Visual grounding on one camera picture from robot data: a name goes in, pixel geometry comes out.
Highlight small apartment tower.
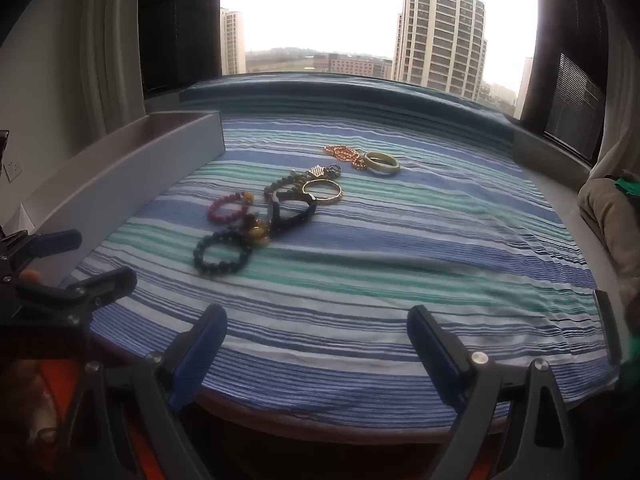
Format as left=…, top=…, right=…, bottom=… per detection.
left=220, top=7, right=247, bottom=76

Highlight dark green bead bracelet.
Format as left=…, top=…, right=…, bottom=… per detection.
left=194, top=227, right=251, bottom=277

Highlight gold bangle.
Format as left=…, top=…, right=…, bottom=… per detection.
left=302, top=178, right=344, bottom=205

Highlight brown wooden bead bracelet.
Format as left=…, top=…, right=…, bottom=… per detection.
left=264, top=170, right=311, bottom=199

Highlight blue green striped cloth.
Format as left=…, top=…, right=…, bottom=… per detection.
left=60, top=72, right=621, bottom=433

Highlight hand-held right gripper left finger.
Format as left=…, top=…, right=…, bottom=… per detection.
left=60, top=303, right=228, bottom=480

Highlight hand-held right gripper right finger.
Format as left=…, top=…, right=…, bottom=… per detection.
left=406, top=305, right=586, bottom=480

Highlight black bracelet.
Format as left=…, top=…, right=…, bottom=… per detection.
left=267, top=191, right=318, bottom=231

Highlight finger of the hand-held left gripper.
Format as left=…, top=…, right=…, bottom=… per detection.
left=12, top=266, right=138, bottom=311
left=15, top=230, right=83, bottom=261

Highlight amber bead bracelet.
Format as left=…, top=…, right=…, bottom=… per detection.
left=240, top=212, right=274, bottom=249

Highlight tall apartment tower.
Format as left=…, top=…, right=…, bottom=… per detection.
left=392, top=0, right=488, bottom=103

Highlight beige cushion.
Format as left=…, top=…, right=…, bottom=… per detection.
left=577, top=177, right=640, bottom=306

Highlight low building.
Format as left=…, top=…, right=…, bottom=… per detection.
left=314, top=52, right=394, bottom=80

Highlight pink bead bracelet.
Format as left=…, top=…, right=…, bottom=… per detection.
left=207, top=191, right=253, bottom=224

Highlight pale curtain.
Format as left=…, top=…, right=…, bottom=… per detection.
left=592, top=0, right=640, bottom=181
left=80, top=0, right=147, bottom=132

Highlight grey box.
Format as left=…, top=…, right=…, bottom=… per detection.
left=20, top=110, right=227, bottom=281

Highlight orange bead necklace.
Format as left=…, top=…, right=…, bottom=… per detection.
left=324, top=144, right=368, bottom=171

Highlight pale green jade bangle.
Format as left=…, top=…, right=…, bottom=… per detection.
left=363, top=151, right=402, bottom=177

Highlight large window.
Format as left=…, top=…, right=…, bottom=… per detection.
left=220, top=0, right=538, bottom=107

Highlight dark window blinds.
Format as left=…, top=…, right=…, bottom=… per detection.
left=137, top=0, right=223, bottom=102
left=544, top=52, right=606, bottom=159

